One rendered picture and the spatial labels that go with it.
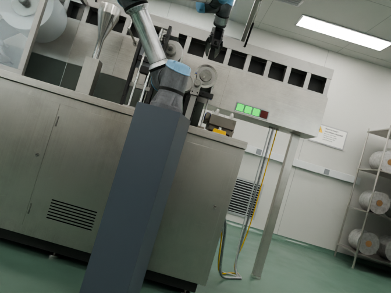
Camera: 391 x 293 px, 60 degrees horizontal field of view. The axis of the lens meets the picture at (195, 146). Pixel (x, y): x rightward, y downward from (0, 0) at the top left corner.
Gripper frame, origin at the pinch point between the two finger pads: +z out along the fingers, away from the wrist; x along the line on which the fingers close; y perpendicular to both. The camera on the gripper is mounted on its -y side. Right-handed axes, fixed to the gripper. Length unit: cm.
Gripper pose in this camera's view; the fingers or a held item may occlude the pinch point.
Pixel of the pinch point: (210, 56)
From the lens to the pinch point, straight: 201.0
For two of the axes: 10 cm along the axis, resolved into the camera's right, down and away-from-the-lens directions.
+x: -9.6, -2.8, -0.2
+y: 1.9, -7.1, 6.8
